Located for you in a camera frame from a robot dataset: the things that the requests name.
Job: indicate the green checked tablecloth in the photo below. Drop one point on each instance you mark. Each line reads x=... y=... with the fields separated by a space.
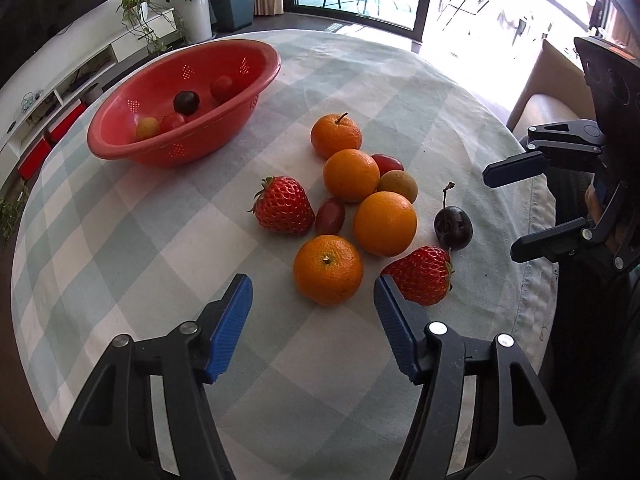
x=125 y=260

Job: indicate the small grey pot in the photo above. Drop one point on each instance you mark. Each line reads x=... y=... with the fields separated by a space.
x=92 y=95

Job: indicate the brown-green kiwi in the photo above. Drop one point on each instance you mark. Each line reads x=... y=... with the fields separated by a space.
x=401 y=186
x=147 y=129

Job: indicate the smooth orange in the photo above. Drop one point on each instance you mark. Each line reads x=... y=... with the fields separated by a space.
x=385 y=224
x=351 y=176

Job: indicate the black wall television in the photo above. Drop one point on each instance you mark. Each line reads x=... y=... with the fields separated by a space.
x=55 y=0

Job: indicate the red strawberry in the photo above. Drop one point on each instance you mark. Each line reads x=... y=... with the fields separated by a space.
x=282 y=206
x=420 y=276

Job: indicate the person's dark grey clothing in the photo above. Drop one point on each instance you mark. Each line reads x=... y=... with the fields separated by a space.
x=590 y=335

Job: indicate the orange mandarin with stem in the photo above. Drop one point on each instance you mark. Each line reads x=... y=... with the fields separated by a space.
x=336 y=137

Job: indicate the beige sofa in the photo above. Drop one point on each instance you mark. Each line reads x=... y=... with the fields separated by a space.
x=545 y=100

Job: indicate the white television console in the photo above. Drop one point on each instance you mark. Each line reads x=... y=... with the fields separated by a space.
x=125 y=45

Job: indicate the red cherry tomato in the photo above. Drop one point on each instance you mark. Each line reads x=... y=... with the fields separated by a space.
x=173 y=122
x=221 y=88

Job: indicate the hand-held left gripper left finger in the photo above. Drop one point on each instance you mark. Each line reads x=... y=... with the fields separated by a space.
x=232 y=320

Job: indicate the red storage box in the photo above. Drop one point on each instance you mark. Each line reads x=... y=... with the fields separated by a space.
x=32 y=158
x=65 y=121

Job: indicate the trailing plant in white pot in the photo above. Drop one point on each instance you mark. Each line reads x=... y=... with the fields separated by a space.
x=10 y=212
x=137 y=10

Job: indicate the dark cherry with stem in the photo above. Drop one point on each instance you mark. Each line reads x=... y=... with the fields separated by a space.
x=452 y=228

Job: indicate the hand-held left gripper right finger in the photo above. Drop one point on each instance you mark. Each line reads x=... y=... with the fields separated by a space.
x=395 y=325

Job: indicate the red plastic colander bowl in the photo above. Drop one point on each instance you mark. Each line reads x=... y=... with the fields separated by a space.
x=200 y=146

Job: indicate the bushy plant in white pot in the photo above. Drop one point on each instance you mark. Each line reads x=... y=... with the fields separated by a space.
x=196 y=15

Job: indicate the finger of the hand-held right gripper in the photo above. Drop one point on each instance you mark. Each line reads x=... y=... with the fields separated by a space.
x=550 y=244
x=515 y=169

